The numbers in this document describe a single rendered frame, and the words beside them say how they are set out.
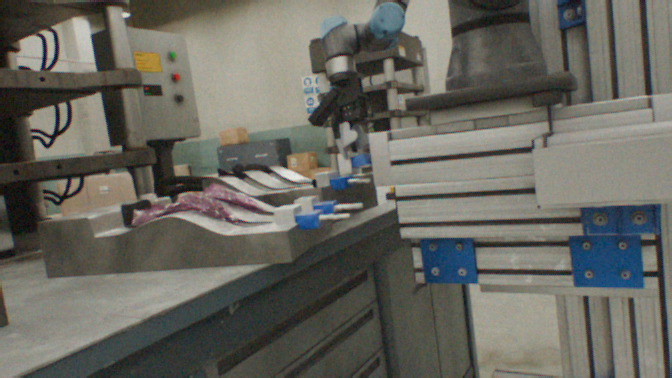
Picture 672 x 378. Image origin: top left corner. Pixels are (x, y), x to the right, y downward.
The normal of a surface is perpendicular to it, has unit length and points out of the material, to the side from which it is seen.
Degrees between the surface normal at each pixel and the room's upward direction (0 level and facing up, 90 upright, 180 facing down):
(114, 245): 90
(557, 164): 90
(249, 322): 90
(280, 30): 90
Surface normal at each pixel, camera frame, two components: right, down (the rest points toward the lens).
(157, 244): -0.25, 0.13
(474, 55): -0.63, -0.14
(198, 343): 0.84, -0.06
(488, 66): -0.39, -0.16
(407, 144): -0.47, 0.15
